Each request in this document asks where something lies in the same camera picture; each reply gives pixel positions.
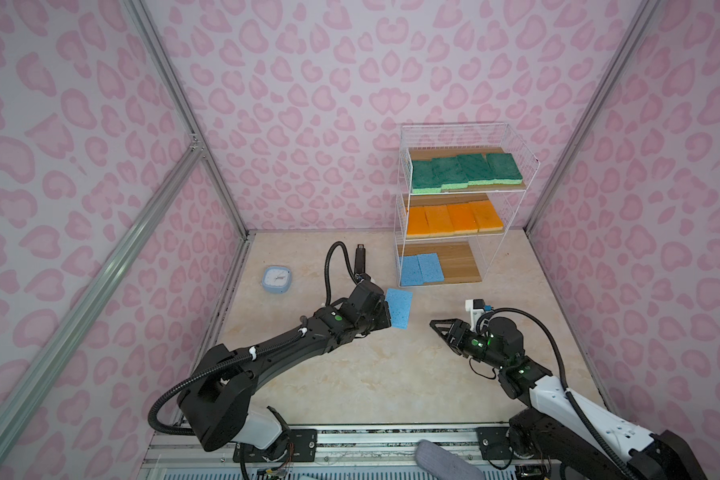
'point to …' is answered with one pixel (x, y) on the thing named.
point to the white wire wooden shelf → (464, 258)
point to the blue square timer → (277, 279)
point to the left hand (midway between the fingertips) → (394, 310)
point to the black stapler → (360, 260)
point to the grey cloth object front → (441, 464)
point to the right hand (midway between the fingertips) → (434, 326)
